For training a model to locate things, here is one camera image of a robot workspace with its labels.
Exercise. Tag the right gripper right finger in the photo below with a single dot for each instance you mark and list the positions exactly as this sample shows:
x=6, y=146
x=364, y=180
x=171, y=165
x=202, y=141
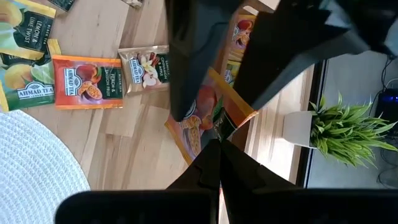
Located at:
x=295, y=208

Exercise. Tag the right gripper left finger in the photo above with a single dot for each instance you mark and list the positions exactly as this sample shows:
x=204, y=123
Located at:
x=155, y=208

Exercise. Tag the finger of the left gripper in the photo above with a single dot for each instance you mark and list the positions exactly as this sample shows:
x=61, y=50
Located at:
x=192, y=46
x=289, y=40

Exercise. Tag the peach passion fruit tea sachet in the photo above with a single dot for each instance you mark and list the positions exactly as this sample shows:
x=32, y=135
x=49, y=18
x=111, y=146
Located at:
x=205, y=105
x=88, y=82
x=245, y=34

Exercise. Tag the white round woven placemat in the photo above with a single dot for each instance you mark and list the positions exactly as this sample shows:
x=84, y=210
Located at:
x=31, y=171

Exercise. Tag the wooden three-compartment tea box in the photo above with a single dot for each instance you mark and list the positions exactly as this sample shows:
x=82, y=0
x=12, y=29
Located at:
x=226, y=46

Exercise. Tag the small potted green plant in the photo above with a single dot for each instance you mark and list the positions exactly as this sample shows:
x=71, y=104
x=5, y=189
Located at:
x=342, y=133

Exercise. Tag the black device with blue light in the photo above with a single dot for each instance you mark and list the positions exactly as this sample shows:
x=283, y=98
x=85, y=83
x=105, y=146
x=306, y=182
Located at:
x=388, y=105

